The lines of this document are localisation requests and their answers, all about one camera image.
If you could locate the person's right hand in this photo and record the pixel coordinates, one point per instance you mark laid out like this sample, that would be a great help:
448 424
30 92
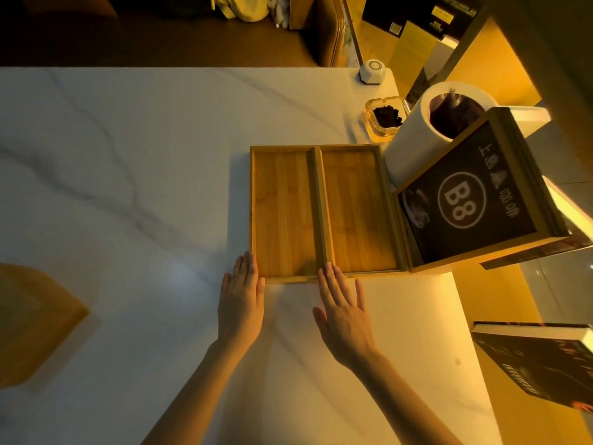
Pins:
345 326

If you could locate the person's left hand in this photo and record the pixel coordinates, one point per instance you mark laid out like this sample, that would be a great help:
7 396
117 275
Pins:
241 312

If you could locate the person's right middle finger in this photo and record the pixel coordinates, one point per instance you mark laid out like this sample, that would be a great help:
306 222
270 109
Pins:
334 282

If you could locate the person's right little finger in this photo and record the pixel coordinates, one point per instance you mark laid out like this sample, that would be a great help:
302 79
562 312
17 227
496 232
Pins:
360 296

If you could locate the person's left thumb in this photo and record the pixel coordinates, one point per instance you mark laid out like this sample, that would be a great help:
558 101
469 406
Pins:
261 291

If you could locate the person's right thumb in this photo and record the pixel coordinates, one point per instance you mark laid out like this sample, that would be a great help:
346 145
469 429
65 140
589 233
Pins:
318 319

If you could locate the person's left little finger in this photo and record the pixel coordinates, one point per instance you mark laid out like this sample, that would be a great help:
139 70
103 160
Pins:
225 285

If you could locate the person's right forearm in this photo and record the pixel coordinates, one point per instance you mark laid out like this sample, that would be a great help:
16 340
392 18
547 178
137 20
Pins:
403 403

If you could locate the person's left forearm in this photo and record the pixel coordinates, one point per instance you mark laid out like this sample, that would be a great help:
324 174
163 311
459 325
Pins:
197 393

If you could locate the divided wooden tray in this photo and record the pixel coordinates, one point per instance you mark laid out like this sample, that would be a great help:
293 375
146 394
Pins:
356 208

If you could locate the wooden framed black table sign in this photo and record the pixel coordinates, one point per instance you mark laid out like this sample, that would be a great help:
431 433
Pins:
472 199

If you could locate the square glass ashtray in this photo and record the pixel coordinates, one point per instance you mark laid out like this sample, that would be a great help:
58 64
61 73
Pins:
377 127

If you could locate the white cylindrical container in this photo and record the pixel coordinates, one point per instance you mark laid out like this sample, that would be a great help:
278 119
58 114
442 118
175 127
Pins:
412 138

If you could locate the dark coffee grounds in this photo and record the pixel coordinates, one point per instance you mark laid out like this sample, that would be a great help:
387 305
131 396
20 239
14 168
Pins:
387 116

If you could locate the black hardcover book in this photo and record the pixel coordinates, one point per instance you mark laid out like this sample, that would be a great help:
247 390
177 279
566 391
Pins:
542 366

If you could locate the white hexagonal call button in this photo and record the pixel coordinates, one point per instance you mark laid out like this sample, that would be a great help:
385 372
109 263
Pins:
372 71

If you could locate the brown upholstered chair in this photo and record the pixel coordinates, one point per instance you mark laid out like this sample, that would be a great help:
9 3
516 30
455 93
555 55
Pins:
326 27

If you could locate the small white plush toy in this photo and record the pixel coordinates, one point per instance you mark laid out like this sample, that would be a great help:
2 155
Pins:
279 11

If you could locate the pale yellow bag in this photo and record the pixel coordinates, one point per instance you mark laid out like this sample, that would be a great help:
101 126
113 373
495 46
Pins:
241 6

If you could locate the black poster board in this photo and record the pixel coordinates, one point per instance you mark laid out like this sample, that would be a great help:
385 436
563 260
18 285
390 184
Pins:
421 13

